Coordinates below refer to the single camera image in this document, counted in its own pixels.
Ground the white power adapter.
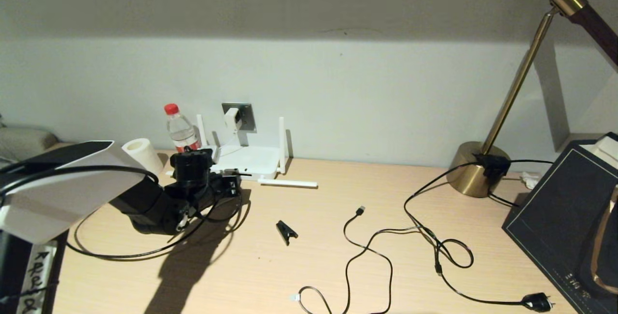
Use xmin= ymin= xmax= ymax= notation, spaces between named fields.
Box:
xmin=224 ymin=108 xmax=243 ymax=133

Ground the black ethernet cable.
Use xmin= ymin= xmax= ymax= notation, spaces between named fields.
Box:
xmin=67 ymin=170 xmax=253 ymax=260

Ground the white router with antennas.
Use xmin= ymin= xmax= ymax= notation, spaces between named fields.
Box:
xmin=196 ymin=115 xmax=318 ymax=189

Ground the clear bottle red cap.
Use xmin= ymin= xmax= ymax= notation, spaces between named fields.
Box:
xmin=164 ymin=104 xmax=201 ymax=153

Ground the black clip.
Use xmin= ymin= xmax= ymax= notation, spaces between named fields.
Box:
xmin=276 ymin=220 xmax=299 ymax=246

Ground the grey cushion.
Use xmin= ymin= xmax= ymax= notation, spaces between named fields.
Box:
xmin=0 ymin=121 xmax=58 ymax=160

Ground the brass desk lamp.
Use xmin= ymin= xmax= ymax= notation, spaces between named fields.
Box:
xmin=445 ymin=0 xmax=618 ymax=199

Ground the black block on lamp base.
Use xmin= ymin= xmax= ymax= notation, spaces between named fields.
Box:
xmin=476 ymin=154 xmax=511 ymax=179

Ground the white box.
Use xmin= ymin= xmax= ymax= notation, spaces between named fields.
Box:
xmin=578 ymin=136 xmax=618 ymax=172

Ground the grey wall socket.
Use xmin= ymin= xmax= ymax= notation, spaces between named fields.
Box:
xmin=222 ymin=103 xmax=256 ymax=133

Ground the black USB cable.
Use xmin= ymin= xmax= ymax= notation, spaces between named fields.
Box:
xmin=290 ymin=206 xmax=393 ymax=314

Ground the black bag gold handle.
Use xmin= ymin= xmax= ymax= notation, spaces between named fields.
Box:
xmin=501 ymin=133 xmax=618 ymax=314

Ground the black lamp power cord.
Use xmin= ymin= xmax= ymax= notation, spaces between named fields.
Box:
xmin=404 ymin=159 xmax=553 ymax=313

